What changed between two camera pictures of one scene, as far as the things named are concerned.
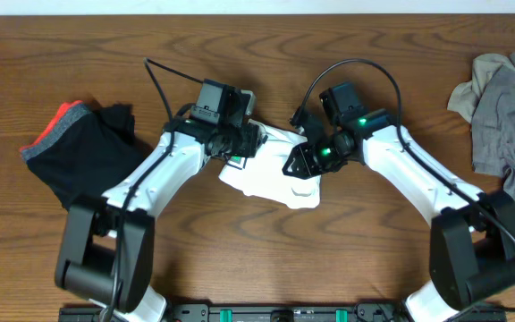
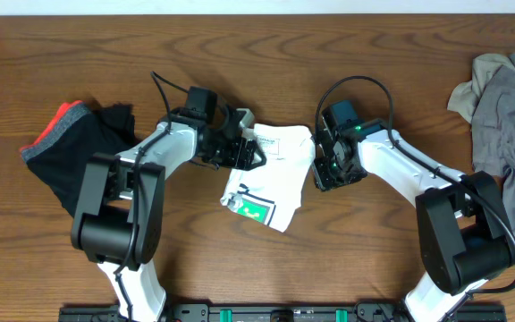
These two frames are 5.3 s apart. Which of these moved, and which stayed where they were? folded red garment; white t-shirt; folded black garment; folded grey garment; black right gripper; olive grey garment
Moved: white t-shirt; black right gripper
Stayed: olive grey garment; folded black garment; folded grey garment; folded red garment
